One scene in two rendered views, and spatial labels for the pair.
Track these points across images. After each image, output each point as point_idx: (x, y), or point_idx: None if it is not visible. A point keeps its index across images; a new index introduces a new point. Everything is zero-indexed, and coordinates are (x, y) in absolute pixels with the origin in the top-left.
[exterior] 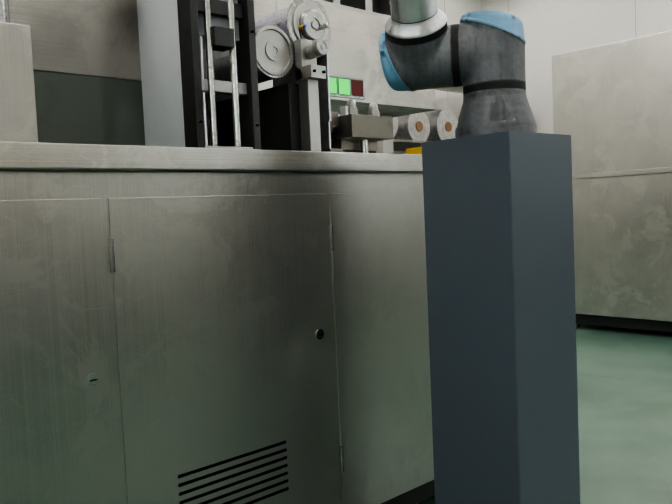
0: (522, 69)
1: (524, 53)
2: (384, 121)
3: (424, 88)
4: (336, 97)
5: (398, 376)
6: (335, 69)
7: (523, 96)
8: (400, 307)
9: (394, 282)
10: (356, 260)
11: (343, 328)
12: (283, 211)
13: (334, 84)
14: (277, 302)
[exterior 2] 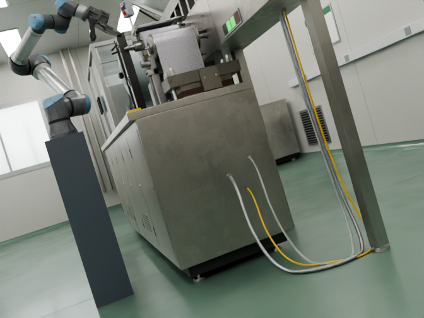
0: (47, 118)
1: (45, 112)
2: (166, 81)
3: (78, 115)
4: (233, 30)
5: (153, 210)
6: (228, 12)
7: (49, 127)
8: (144, 182)
9: (141, 171)
10: (135, 162)
11: (141, 186)
12: (125, 145)
13: (229, 24)
14: (134, 173)
